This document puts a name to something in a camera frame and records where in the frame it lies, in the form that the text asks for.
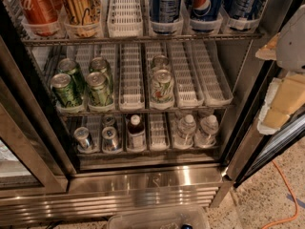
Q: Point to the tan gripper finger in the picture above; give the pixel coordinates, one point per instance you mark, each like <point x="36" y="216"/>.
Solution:
<point x="270" y="120"/>
<point x="267" y="52"/>

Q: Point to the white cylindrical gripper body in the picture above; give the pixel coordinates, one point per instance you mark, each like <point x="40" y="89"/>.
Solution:
<point x="293" y="47"/>

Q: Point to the silver redbull can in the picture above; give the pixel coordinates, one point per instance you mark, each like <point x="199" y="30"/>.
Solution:
<point x="84" y="138"/>
<point x="110" y="140"/>
<point x="108" y="120"/>

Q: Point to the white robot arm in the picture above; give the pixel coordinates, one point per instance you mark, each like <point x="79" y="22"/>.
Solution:
<point x="290" y="48"/>

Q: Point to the fridge door right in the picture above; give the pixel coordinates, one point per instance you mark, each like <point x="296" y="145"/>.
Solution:
<point x="252" y="150"/>

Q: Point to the fridge door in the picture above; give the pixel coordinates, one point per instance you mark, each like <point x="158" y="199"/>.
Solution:
<point x="252" y="150"/>
<point x="29" y="124"/>

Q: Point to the blue pepsi can middle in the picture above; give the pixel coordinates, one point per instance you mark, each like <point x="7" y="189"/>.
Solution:
<point x="203" y="14"/>

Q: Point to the white floral can back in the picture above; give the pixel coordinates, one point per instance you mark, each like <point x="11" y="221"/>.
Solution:
<point x="160" y="62"/>

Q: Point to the white floral can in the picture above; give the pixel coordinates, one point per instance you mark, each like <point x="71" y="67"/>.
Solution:
<point x="160" y="62"/>
<point x="162" y="86"/>

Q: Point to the white floral can front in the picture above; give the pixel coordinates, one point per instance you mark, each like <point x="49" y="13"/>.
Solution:
<point x="162" y="86"/>

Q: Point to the empty white tray bottom shelf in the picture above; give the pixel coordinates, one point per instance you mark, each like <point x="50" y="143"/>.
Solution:
<point x="159" y="135"/>

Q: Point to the empty white tray shelf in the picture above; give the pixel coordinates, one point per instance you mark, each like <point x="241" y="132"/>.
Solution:
<point x="159" y="135"/>
<point x="131" y="90"/>
<point x="125" y="18"/>

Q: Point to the blue pepsi can left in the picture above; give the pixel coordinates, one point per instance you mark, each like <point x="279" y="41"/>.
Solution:
<point x="164" y="15"/>

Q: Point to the empty white tray middle shelf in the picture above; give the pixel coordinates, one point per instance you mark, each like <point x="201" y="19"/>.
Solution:
<point x="131" y="90"/>

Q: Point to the empty white tray top shelf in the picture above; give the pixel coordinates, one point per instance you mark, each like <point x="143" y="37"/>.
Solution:
<point x="125" y="18"/>

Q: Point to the silver redbull can back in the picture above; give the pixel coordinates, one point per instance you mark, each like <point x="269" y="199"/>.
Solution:
<point x="108" y="120"/>

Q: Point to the silver redbull can front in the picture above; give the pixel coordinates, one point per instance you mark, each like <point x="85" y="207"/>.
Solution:
<point x="110" y="140"/>

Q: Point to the green can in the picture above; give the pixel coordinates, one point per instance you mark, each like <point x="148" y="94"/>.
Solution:
<point x="72" y="68"/>
<point x="100" y="64"/>
<point x="65" y="90"/>
<point x="99" y="89"/>

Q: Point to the gold la croix can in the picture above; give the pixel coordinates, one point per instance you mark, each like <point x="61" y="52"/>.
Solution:
<point x="83" y="16"/>

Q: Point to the green can back left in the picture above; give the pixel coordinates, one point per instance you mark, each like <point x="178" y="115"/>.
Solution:
<point x="72" y="68"/>

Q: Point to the green can front left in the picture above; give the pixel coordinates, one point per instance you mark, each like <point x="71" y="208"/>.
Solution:
<point x="65" y="90"/>

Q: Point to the red coca-cola can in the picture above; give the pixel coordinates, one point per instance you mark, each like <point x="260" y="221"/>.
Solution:
<point x="41" y="13"/>

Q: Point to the fridge door left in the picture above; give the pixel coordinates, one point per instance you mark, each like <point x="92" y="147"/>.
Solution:
<point x="29" y="124"/>

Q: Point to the empty white tray far right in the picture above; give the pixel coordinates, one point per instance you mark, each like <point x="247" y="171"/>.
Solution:
<point x="210" y="74"/>

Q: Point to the clear water bottle right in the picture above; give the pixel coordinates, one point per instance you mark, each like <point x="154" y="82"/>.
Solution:
<point x="205" y="136"/>

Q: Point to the clear water bottle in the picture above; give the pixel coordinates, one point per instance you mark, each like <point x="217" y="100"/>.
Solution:
<point x="183" y="137"/>
<point x="205" y="136"/>

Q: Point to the clear water bottle left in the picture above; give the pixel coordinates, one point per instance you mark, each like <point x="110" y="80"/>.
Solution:
<point x="183" y="137"/>

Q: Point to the empty white tray middle right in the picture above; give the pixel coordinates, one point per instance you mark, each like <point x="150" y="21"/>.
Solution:
<point x="187" y="88"/>

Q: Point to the clear plastic bin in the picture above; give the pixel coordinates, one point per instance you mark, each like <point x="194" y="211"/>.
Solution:
<point x="178" y="217"/>

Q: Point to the dark juice bottle white cap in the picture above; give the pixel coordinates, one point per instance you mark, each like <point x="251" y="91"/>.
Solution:
<point x="136" y="134"/>

